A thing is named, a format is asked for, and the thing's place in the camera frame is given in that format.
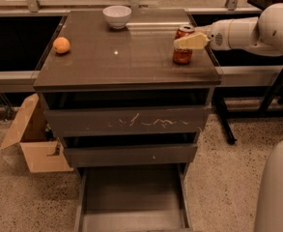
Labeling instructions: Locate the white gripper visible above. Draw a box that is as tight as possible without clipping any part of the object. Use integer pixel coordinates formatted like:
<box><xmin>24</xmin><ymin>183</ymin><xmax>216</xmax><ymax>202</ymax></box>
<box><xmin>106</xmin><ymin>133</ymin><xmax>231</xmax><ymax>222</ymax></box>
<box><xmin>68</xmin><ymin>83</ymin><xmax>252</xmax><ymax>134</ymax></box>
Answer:
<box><xmin>174</xmin><ymin>19</ymin><xmax>232</xmax><ymax>50</ymax></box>

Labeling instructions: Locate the red coke can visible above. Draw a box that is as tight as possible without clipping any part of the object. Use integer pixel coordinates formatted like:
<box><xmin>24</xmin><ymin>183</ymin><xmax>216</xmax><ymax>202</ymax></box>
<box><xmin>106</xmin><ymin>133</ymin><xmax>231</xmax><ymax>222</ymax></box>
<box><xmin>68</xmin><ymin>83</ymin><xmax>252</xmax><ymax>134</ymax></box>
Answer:
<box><xmin>173</xmin><ymin>24</ymin><xmax>194</xmax><ymax>65</ymax></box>

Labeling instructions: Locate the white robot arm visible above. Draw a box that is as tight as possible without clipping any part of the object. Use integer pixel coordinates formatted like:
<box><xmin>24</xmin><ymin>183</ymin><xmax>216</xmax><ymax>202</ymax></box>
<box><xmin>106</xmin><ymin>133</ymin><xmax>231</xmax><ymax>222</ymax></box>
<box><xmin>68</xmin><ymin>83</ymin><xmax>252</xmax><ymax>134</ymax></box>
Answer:
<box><xmin>173</xmin><ymin>3</ymin><xmax>283</xmax><ymax>232</ymax></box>

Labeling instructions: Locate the grey top drawer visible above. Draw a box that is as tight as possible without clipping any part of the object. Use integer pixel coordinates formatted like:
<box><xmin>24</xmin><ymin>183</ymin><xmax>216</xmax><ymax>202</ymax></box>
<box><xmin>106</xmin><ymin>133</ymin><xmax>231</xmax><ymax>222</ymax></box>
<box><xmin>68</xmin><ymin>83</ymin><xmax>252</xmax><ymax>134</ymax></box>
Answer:
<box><xmin>45</xmin><ymin>106</ymin><xmax>209</xmax><ymax>137</ymax></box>

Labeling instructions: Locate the grey drawer cabinet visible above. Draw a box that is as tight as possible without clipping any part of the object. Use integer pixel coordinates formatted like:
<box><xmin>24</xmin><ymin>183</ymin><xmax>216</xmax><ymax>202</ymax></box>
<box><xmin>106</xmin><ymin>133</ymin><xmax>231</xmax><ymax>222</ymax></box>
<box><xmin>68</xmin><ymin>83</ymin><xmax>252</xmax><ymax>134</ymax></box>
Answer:
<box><xmin>33</xmin><ymin>9</ymin><xmax>222</xmax><ymax>172</ymax></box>

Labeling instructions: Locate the grey middle drawer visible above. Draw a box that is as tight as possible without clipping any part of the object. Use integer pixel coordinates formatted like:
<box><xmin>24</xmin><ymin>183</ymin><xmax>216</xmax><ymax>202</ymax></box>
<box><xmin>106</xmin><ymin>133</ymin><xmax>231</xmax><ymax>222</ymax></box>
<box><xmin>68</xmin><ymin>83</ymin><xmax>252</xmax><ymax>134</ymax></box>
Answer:
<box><xmin>64</xmin><ymin>144</ymin><xmax>197</xmax><ymax>167</ymax></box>

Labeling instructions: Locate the grey open bottom drawer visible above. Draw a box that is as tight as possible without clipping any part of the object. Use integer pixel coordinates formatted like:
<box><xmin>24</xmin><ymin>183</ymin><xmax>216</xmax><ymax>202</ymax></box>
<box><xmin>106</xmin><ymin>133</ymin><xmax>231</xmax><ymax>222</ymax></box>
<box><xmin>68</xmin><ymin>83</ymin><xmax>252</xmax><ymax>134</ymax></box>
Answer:
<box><xmin>73</xmin><ymin>164</ymin><xmax>193</xmax><ymax>232</ymax></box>

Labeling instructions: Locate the black table with legs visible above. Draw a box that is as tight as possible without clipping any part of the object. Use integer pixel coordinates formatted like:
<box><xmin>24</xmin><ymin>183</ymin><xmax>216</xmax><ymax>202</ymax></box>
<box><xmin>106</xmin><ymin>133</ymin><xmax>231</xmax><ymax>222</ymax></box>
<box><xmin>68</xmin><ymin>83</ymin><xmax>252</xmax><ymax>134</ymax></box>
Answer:
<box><xmin>212</xmin><ymin>0</ymin><xmax>283</xmax><ymax>144</ymax></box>

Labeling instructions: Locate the white ceramic bowl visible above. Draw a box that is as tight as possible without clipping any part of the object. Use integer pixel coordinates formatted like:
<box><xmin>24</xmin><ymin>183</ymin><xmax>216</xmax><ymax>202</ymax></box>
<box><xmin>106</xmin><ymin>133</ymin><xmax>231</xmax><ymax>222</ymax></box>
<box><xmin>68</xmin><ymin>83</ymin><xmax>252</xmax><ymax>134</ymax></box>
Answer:
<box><xmin>102</xmin><ymin>6</ymin><xmax>132</xmax><ymax>29</ymax></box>

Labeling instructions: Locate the orange fruit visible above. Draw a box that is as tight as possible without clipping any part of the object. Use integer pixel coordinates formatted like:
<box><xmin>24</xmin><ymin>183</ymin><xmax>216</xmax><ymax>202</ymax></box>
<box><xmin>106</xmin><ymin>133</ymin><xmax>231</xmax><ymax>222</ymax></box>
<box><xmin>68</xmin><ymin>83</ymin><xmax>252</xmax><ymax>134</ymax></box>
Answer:
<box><xmin>53</xmin><ymin>37</ymin><xmax>71</xmax><ymax>54</ymax></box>

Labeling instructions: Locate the brown cardboard box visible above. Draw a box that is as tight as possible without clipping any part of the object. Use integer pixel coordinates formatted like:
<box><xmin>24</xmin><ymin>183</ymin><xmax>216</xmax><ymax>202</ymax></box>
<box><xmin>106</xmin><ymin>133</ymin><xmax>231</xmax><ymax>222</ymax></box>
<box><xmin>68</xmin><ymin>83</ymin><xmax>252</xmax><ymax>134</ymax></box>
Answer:
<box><xmin>1</xmin><ymin>94</ymin><xmax>73</xmax><ymax>173</ymax></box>

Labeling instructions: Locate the grey metal window rail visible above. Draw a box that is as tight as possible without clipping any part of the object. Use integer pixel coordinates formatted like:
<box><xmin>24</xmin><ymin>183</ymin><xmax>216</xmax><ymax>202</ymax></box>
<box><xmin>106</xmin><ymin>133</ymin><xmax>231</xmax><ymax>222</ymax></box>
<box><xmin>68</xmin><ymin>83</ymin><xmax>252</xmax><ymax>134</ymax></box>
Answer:
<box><xmin>0</xmin><ymin>71</ymin><xmax>40</xmax><ymax>93</ymax></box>

